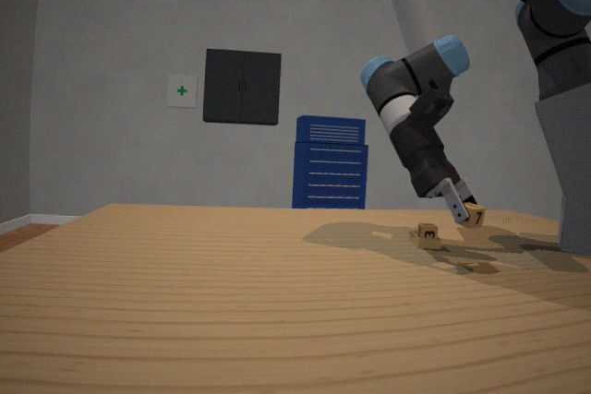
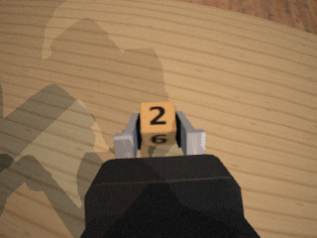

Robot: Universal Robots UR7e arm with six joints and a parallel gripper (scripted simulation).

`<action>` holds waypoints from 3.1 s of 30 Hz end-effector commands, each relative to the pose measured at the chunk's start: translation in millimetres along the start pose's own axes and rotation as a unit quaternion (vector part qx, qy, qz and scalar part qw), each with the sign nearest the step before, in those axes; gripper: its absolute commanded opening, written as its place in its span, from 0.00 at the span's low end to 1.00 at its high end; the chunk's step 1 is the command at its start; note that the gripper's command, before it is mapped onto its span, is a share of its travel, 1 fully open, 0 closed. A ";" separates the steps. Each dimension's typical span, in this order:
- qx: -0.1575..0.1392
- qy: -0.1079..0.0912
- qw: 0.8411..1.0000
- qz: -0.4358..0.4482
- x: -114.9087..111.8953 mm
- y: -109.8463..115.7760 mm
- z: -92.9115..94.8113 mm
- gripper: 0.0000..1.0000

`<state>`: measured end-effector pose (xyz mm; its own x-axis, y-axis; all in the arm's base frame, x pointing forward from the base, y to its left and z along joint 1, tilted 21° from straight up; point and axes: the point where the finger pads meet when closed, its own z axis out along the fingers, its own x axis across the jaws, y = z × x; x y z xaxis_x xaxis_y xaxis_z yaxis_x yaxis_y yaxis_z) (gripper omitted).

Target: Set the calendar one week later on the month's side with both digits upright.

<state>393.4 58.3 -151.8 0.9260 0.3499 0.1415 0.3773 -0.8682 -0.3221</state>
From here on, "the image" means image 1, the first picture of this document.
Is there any tan wooden tray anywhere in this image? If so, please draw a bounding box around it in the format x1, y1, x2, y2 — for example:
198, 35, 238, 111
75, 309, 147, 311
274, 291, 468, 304
408, 230, 441, 249

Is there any beige cube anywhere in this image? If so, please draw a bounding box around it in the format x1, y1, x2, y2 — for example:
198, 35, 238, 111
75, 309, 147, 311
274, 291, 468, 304
457, 203, 485, 229
417, 223, 438, 239

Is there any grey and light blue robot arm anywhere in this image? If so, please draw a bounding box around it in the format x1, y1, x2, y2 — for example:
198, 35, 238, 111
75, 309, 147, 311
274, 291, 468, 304
361, 0, 591, 116

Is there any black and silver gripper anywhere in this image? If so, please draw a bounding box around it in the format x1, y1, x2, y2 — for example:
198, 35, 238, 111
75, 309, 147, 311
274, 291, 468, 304
380, 79, 480, 223

